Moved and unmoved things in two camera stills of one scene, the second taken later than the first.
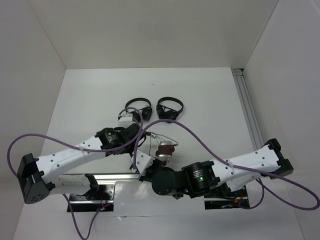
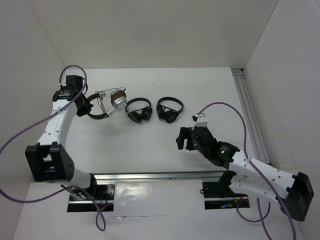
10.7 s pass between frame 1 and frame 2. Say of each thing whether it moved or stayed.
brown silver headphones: moved
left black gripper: moved
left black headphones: stayed
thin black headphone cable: moved
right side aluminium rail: stayed
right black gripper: moved
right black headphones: stayed
